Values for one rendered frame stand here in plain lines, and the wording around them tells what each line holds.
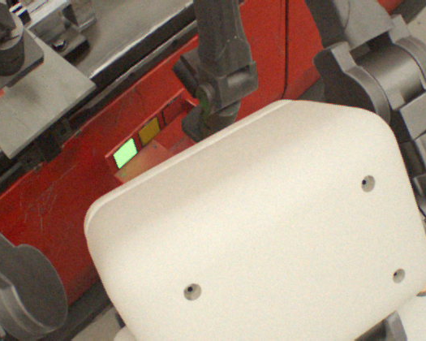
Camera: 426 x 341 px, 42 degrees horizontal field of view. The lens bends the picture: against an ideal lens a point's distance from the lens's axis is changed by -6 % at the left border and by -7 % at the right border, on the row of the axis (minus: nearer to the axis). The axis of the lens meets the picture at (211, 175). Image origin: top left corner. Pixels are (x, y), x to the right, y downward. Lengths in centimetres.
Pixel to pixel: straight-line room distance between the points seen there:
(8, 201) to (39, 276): 69
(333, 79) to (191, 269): 29
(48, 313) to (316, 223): 24
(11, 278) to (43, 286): 4
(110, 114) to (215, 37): 48
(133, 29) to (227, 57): 41
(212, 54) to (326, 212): 49
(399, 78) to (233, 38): 31
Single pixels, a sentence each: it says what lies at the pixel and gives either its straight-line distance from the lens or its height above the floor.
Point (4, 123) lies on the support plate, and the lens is 94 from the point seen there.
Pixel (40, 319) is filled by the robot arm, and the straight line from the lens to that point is 47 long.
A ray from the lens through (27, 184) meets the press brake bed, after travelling 118.
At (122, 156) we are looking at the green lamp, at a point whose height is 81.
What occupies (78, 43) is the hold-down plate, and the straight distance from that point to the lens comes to 115.
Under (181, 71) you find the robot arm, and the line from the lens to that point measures 93.
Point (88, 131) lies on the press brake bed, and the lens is 120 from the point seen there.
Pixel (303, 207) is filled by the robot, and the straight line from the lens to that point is 34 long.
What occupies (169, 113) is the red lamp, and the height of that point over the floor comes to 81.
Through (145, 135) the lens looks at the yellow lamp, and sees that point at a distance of 108.
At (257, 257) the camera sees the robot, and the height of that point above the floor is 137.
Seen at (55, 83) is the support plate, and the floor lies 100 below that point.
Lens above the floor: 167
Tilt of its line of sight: 58 degrees down
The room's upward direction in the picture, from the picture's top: 10 degrees counter-clockwise
